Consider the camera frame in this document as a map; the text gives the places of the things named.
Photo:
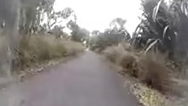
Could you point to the grey asphalt path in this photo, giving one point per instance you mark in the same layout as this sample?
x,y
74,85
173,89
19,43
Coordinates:
x,y
82,84

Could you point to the row of trees and bushes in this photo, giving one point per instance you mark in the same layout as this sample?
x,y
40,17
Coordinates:
x,y
24,31

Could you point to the flax bushes and dry grasses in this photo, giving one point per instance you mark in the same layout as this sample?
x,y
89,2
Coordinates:
x,y
156,45

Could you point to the leaf-strewn dirt verge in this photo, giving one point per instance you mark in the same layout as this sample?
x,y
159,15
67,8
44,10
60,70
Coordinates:
x,y
150,100
22,73

